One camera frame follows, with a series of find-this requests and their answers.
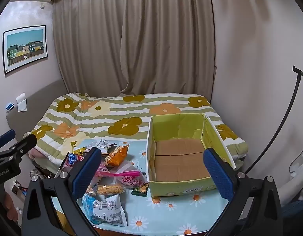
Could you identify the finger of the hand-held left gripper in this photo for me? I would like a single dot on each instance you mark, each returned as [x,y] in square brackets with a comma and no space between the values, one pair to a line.
[26,145]
[5,137]

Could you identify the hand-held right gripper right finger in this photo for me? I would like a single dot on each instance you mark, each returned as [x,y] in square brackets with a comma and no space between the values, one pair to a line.
[218,174]

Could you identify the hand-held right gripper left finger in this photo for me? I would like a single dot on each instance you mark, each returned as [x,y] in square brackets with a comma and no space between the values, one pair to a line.
[87,173]

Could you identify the chocolate snack packet blue lettering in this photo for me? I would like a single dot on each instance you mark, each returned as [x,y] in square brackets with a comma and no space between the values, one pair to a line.
[72,159]

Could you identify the white grey snack packet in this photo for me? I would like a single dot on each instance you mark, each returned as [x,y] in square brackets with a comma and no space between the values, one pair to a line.
[104,145]

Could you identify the cardboard box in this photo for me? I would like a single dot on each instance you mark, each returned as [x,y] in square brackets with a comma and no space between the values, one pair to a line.
[178,157]

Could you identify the clear packet of yellow snacks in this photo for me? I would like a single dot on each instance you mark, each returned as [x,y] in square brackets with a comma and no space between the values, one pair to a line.
[109,189]

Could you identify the person's left hand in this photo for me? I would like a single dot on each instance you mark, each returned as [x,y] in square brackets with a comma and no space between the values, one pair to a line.
[11,209]

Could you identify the small triangular snack packet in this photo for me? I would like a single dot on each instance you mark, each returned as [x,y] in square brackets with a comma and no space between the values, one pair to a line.
[90,191]

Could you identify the gold foil snack packet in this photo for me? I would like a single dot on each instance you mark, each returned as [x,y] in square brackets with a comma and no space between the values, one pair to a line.
[79,150]

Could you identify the orange snack packet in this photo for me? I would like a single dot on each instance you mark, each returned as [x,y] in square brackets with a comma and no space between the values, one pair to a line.
[115,157]

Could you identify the white paper note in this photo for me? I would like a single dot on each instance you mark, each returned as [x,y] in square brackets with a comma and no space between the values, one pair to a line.
[21,103]

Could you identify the white and blue snack packet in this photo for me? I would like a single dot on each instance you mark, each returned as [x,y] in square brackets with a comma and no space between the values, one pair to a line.
[104,209]

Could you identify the clear bag with pink seal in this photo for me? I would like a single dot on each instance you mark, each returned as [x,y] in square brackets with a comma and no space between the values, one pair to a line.
[131,180]

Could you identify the small dark green packet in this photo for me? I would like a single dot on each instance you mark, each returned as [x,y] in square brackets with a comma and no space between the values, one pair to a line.
[141,190]

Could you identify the light blue daisy tablecloth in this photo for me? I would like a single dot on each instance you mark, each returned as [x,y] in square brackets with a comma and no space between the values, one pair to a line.
[166,216]

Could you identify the floral striped blanket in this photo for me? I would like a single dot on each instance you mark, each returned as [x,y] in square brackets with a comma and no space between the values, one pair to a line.
[117,110]

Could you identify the person's blue jeans leg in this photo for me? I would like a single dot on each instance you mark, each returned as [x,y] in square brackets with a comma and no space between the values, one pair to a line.
[296,209]

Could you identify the framed picture of houses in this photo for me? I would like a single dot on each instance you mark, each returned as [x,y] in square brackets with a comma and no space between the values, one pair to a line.
[24,46]

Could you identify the black curved lamp stand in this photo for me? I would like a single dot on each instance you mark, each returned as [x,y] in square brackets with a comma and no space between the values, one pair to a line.
[301,71]

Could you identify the beige curtain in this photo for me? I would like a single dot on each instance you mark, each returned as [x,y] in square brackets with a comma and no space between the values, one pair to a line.
[131,41]

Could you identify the blue and white wall card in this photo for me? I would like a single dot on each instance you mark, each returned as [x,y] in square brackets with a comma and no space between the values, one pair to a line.
[9,107]

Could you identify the small white wall sensor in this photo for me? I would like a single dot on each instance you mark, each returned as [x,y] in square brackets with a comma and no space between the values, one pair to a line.
[42,5]

